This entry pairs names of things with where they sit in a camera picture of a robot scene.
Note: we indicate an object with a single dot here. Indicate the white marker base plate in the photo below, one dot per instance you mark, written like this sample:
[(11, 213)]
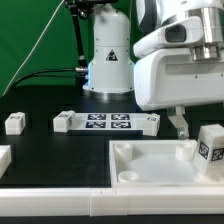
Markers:
[(109, 121)]

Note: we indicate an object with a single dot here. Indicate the white front fence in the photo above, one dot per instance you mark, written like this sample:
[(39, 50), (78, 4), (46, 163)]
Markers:
[(109, 202)]

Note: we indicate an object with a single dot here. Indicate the white square tabletop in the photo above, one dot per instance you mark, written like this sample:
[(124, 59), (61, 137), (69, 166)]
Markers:
[(156, 163)]

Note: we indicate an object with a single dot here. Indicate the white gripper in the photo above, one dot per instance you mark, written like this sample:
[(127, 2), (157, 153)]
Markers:
[(170, 78)]

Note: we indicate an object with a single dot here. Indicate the white left fence piece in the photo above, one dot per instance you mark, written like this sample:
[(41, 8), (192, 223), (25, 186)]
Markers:
[(5, 158)]

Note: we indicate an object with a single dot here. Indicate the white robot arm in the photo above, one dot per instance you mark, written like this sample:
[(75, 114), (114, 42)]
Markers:
[(168, 24)]

